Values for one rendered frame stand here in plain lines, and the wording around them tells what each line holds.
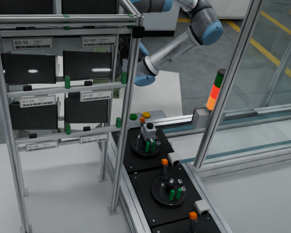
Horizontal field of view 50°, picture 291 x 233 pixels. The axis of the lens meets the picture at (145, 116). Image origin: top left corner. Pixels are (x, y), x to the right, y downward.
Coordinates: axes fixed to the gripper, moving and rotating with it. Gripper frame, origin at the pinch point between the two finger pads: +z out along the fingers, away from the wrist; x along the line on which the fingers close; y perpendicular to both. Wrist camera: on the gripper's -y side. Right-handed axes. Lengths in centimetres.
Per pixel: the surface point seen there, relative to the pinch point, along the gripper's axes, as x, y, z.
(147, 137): -3.3, -23.1, 16.9
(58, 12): -10, 280, 88
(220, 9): -276, 323, 100
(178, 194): -6, -50, 21
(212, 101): -21.7, -33.0, -6.6
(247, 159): -50, -37, 27
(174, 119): -27.1, -3.8, 27.4
